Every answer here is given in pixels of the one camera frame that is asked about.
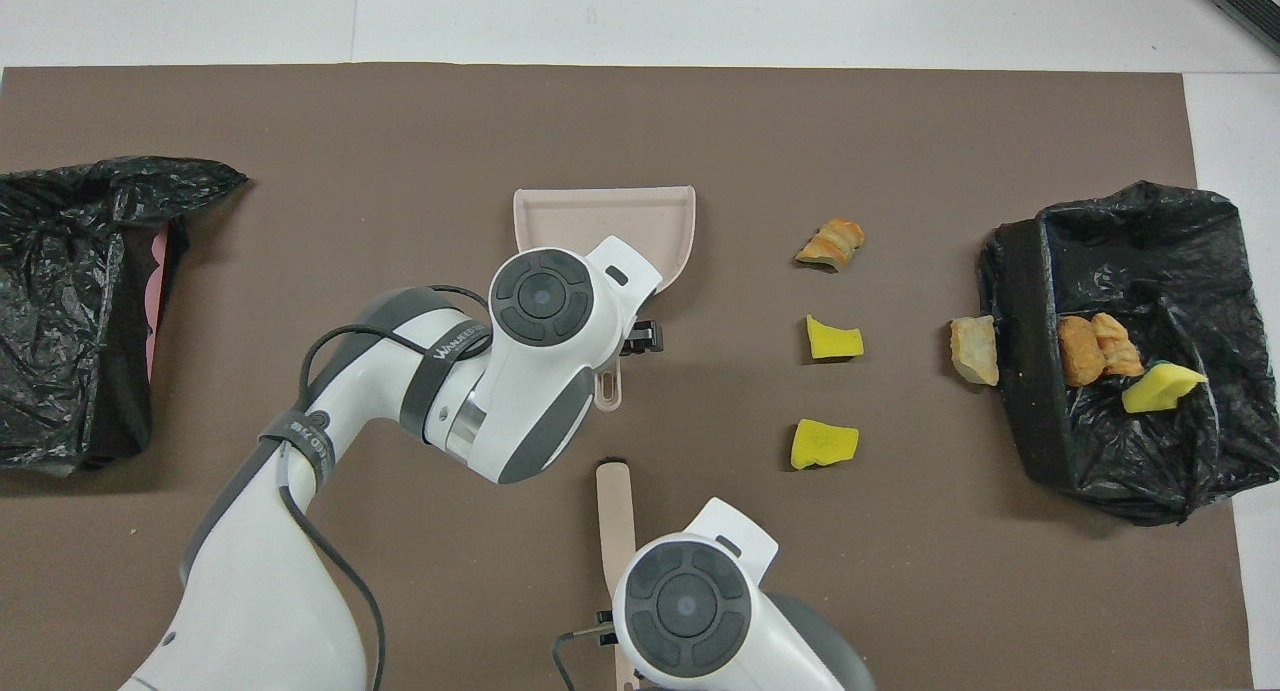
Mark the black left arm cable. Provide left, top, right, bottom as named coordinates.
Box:
left=275, top=284, right=491, bottom=691

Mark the brown breaded nugget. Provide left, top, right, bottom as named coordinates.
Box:
left=1057, top=316, right=1107, bottom=388

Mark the beige plastic dustpan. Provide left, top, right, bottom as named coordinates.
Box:
left=513, top=185, right=698, bottom=412

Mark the small yellow sponge piece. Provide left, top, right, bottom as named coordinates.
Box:
left=806, top=315, right=865, bottom=361

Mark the orange striped croissant piece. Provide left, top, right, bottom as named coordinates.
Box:
left=1090, top=313, right=1146, bottom=378
left=794, top=218, right=867, bottom=272

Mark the large yellow sponge piece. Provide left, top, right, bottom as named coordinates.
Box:
left=790, top=419, right=861, bottom=471

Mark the beige brush with black bristles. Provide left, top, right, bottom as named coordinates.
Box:
left=595, top=458, right=641, bottom=691

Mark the brown paper table mat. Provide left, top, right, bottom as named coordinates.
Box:
left=0, top=63, right=1257, bottom=691

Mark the black bag-lined pink bin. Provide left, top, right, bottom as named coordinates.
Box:
left=0, top=155, right=249, bottom=477

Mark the pale bread chunk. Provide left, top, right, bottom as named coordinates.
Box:
left=949, top=315, right=1001, bottom=387

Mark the black bag-lined trash bin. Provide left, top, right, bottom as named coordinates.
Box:
left=977, top=181, right=1280, bottom=527

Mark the yellow sponge with green pad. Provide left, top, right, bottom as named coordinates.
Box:
left=1120, top=362, right=1209, bottom=414

